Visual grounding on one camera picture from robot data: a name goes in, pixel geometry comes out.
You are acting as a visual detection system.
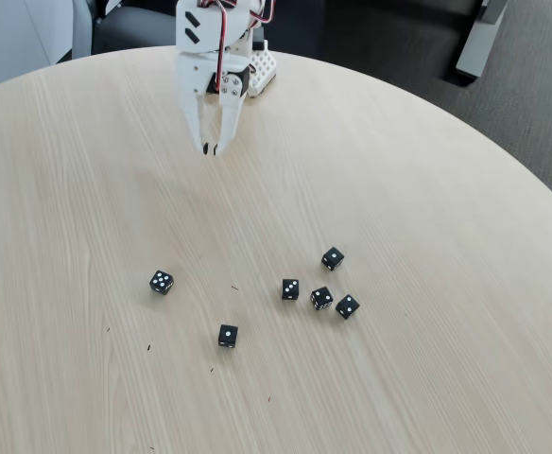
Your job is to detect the black chair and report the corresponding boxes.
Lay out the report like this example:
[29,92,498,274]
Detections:
[91,0,179,56]

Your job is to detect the black die showing one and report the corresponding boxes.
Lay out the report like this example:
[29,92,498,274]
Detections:
[217,323,239,351]
[320,246,346,272]

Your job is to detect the black die showing five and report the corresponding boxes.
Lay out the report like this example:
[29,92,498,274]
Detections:
[148,270,175,297]

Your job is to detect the white cabinet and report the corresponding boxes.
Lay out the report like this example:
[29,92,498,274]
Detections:
[0,0,93,95]

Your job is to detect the black die showing two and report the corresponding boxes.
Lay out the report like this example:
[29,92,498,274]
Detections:
[309,286,335,312]
[335,293,361,321]

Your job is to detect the grey desk leg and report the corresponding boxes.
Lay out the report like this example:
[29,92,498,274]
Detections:
[455,0,511,87]

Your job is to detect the red black servo cable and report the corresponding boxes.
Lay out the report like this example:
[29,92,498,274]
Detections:
[196,0,277,92]

